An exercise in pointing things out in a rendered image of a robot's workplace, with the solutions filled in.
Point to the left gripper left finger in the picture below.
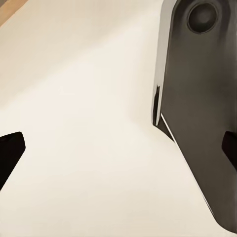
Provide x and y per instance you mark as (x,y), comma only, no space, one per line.
(12,147)

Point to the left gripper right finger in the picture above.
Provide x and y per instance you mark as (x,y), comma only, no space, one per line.
(229,147)

